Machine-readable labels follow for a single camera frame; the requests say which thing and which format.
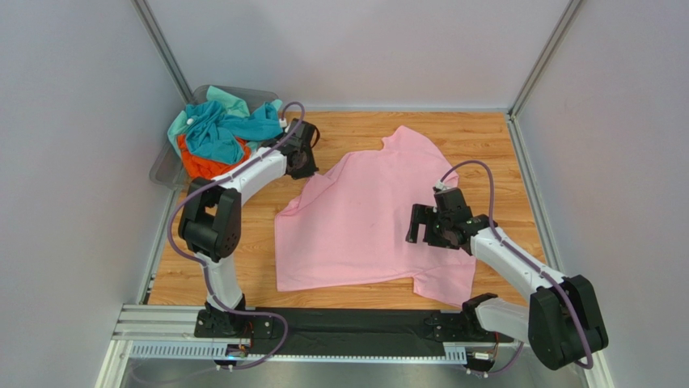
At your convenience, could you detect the pink t shirt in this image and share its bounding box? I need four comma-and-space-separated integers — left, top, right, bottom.
275, 126, 476, 306

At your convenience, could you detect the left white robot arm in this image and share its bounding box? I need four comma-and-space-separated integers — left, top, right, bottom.
178, 119, 320, 327

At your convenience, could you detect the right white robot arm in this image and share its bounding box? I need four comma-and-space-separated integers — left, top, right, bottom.
405, 187, 609, 370

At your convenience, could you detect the mint green t shirt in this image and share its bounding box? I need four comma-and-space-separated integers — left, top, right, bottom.
167, 85, 283, 156

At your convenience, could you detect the teal blue t shirt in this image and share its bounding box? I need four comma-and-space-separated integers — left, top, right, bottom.
185, 99, 283, 165

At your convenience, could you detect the orange t shirt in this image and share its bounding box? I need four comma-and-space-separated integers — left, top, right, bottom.
176, 134, 252, 179

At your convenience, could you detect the grey plastic bin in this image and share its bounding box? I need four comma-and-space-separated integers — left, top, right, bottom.
149, 86, 278, 190

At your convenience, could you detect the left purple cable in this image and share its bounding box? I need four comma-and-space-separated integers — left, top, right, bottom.
167, 101, 306, 371

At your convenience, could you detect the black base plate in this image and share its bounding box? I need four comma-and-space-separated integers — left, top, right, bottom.
194, 306, 496, 357

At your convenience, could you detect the aluminium frame rail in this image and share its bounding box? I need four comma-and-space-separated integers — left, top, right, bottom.
95, 303, 615, 388

